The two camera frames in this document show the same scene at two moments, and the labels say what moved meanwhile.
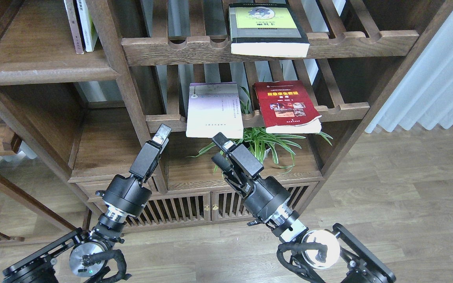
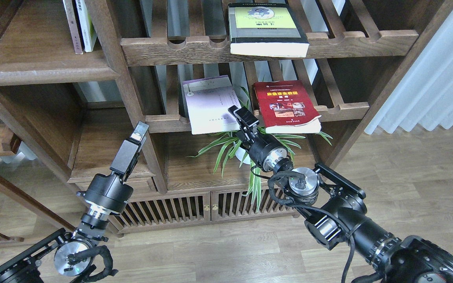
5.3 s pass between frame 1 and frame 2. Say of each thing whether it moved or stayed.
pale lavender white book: moved
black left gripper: moved
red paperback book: stayed
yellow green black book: stayed
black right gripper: moved
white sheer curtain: stayed
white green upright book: stayed
